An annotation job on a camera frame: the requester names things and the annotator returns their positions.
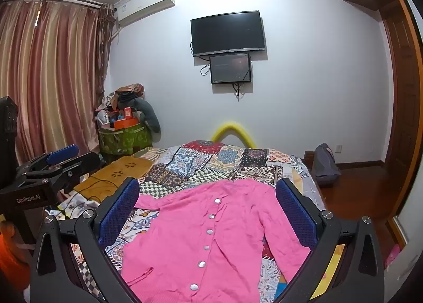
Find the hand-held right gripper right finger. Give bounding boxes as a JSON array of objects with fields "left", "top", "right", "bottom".
[{"left": 275, "top": 177, "right": 386, "bottom": 303}]

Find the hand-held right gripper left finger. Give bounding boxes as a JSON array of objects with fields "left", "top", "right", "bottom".
[{"left": 29, "top": 177, "right": 141, "bottom": 303}]

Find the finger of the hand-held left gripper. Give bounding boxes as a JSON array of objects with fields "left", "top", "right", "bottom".
[
  {"left": 16, "top": 144, "right": 80, "bottom": 176},
  {"left": 25, "top": 152, "right": 102, "bottom": 192}
]

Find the pink buttoned cardigan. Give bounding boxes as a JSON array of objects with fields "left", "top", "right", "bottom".
[{"left": 121, "top": 179, "right": 313, "bottom": 303}]

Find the white printed sheet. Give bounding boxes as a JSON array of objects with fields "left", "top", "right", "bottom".
[{"left": 44, "top": 196, "right": 100, "bottom": 223}]

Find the orange plastic object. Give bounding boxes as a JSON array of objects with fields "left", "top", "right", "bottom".
[{"left": 0, "top": 220, "right": 33, "bottom": 279}]

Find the green storage bag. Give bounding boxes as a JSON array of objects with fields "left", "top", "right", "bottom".
[{"left": 98, "top": 123, "right": 153, "bottom": 159}]

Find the grey bag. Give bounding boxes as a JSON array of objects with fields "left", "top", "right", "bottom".
[{"left": 312, "top": 143, "right": 342, "bottom": 188}]

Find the orange box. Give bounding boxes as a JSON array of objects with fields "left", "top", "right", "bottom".
[{"left": 111, "top": 118, "right": 139, "bottom": 131}]

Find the yellow cloth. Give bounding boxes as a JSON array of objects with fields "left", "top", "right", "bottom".
[{"left": 311, "top": 243, "right": 346, "bottom": 300}]

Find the pink striped curtain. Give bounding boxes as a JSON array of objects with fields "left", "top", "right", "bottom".
[{"left": 0, "top": 0, "right": 114, "bottom": 166}]

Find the patchwork patterned blanket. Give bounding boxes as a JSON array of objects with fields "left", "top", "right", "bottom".
[{"left": 43, "top": 139, "right": 331, "bottom": 303}]

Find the brown patterned bag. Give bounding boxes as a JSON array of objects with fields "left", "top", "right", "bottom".
[{"left": 111, "top": 83, "right": 145, "bottom": 109}]

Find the small pink item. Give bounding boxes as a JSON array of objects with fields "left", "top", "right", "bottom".
[{"left": 384, "top": 244, "right": 402, "bottom": 269}]

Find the yellow foam tube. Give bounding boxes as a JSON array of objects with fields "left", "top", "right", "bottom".
[{"left": 211, "top": 122, "right": 254, "bottom": 149}]

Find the wooden door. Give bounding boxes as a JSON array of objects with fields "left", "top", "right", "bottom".
[{"left": 378, "top": 0, "right": 423, "bottom": 251}]

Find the white air conditioner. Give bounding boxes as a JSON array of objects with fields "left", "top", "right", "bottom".
[{"left": 114, "top": 0, "right": 175, "bottom": 26}]

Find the thin black cable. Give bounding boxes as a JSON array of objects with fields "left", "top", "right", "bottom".
[{"left": 63, "top": 177, "right": 120, "bottom": 212}]

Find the small black wall monitor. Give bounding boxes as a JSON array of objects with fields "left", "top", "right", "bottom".
[{"left": 209, "top": 53, "right": 252, "bottom": 85}]

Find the black wall television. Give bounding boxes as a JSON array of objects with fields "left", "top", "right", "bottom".
[{"left": 190, "top": 10, "right": 266, "bottom": 57}]

